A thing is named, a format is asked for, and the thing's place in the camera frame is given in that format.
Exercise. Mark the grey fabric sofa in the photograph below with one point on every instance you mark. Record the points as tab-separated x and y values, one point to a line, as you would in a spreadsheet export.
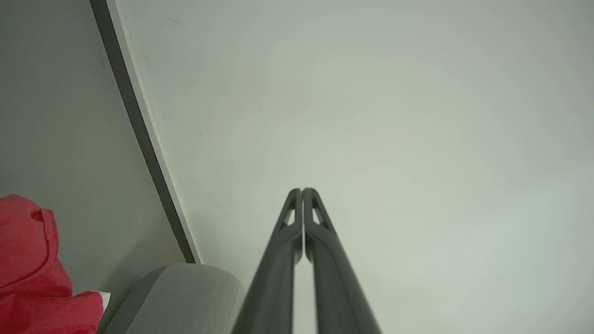
185	301

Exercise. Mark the dark baseboard with white edge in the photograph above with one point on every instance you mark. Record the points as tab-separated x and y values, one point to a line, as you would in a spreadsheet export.
141	125

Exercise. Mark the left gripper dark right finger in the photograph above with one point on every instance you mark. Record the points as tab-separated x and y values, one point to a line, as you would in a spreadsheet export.
341	287

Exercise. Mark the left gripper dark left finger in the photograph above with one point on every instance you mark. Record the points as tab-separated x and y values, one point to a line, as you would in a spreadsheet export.
274	278

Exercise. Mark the plain red garment white trim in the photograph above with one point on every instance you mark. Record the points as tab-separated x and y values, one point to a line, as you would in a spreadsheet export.
32	273

